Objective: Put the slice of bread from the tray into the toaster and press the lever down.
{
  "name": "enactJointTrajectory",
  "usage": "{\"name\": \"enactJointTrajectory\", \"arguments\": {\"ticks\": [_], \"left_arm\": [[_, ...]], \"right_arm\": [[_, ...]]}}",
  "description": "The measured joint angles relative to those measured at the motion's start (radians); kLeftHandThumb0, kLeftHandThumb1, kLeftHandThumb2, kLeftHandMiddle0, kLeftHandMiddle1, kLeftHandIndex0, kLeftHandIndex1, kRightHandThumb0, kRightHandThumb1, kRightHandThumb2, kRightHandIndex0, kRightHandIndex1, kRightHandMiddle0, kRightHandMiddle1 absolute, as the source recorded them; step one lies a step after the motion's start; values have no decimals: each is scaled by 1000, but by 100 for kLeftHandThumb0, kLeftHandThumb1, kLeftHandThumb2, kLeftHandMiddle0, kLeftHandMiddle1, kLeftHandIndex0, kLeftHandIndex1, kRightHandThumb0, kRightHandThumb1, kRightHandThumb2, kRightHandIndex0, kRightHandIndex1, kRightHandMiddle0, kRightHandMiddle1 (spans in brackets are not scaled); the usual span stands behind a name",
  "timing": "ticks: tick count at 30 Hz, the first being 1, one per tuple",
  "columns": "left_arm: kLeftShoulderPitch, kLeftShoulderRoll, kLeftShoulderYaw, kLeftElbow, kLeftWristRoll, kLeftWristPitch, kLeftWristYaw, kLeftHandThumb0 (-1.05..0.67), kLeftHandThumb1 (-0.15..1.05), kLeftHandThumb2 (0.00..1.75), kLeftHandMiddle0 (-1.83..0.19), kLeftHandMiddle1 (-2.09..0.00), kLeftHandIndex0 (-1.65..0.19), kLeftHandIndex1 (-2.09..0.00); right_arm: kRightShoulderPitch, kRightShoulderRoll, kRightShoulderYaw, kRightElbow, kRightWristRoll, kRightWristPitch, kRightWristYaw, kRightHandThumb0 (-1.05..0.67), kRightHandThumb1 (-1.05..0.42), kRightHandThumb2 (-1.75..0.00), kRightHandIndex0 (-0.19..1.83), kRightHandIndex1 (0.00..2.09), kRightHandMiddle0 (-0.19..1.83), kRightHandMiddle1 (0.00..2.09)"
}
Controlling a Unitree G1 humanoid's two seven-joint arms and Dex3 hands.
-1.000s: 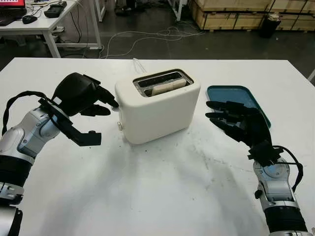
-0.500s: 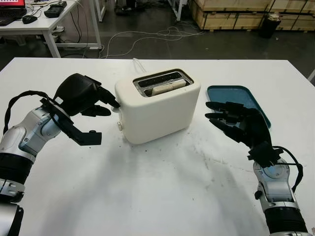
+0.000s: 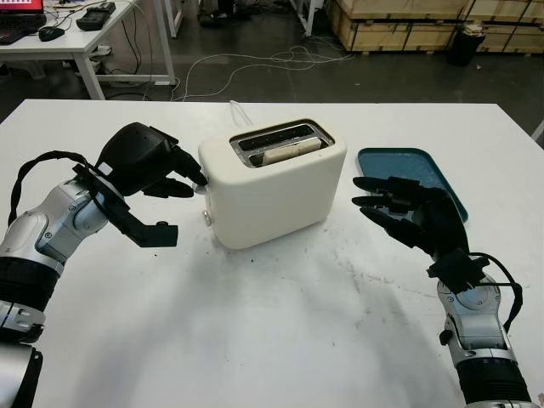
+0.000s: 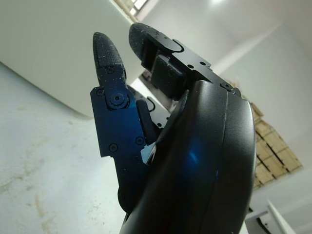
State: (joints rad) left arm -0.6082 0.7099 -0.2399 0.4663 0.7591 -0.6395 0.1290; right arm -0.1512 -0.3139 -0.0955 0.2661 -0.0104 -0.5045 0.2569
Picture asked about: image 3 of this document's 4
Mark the black handheld controller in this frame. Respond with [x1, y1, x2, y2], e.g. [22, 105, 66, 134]
[75, 2, 116, 31]

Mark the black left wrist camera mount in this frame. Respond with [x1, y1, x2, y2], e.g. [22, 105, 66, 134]
[71, 163, 179, 248]

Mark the white floor cable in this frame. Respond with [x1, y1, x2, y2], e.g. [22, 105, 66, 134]
[172, 44, 354, 103]

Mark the cream white toaster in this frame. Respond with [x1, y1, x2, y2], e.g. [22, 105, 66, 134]
[197, 118, 348, 251]

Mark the large wooden crate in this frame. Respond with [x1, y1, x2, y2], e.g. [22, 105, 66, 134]
[465, 0, 544, 56]
[326, 0, 468, 53]

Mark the white table frame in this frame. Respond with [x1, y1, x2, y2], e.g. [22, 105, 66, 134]
[163, 0, 328, 39]

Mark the slice of bread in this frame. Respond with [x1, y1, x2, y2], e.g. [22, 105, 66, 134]
[262, 136, 322, 166]

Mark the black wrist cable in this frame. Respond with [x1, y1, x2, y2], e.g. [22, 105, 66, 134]
[471, 252, 524, 337]
[7, 150, 99, 226]

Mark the teal plastic tray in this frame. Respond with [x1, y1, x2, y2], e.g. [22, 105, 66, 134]
[355, 147, 470, 224]

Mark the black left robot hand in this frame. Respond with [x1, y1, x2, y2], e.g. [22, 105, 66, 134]
[93, 122, 210, 200]

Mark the black trash bin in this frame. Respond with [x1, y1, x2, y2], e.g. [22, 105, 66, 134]
[448, 23, 486, 67]

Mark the white toaster power cord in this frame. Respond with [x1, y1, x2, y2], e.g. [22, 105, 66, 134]
[228, 99, 250, 128]

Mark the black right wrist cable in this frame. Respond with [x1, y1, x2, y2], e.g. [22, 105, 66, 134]
[471, 252, 524, 337]

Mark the black laptop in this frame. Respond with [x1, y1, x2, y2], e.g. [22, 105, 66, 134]
[0, 0, 48, 46]

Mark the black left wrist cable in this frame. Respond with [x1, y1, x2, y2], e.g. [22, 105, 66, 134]
[7, 150, 99, 226]

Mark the white desk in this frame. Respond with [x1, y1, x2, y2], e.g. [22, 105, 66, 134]
[0, 0, 178, 101]

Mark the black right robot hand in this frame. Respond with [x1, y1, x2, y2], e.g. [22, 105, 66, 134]
[350, 175, 471, 260]

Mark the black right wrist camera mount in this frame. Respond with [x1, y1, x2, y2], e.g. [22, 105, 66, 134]
[426, 248, 490, 295]

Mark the black computer mouse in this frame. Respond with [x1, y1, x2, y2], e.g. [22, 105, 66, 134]
[37, 25, 65, 43]

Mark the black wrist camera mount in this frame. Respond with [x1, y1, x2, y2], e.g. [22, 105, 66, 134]
[71, 163, 179, 248]
[426, 248, 490, 295]

